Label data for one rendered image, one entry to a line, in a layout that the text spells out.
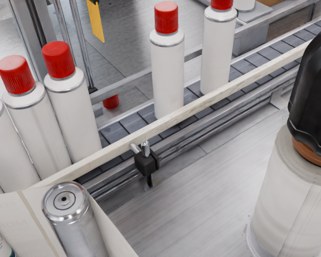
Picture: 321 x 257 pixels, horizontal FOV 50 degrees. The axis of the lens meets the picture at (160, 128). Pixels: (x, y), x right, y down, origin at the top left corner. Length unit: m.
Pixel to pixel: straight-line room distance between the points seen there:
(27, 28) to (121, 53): 0.36
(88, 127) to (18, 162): 0.10
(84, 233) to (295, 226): 0.20
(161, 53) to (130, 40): 0.42
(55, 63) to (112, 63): 0.42
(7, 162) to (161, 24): 0.27
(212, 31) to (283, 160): 0.30
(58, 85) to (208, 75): 0.28
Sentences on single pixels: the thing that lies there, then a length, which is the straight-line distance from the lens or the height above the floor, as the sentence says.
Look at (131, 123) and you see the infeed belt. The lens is 0.61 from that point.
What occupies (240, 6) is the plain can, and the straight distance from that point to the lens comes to 0.84.
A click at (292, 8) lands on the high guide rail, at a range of 0.80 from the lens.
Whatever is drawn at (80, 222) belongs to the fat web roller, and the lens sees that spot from 0.30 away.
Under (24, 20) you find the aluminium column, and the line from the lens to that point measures 0.55.
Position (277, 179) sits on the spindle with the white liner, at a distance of 0.35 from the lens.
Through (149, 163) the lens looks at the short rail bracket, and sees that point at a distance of 0.50.
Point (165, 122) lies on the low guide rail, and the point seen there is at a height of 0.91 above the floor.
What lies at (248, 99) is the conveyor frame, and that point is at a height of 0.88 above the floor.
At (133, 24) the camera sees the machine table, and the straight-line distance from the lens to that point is 0.99.
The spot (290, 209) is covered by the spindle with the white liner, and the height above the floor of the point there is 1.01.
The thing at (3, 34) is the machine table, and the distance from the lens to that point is 1.05.
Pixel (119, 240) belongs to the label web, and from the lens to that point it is 0.30.
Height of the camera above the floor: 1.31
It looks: 46 degrees down
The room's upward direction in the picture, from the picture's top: 3 degrees counter-clockwise
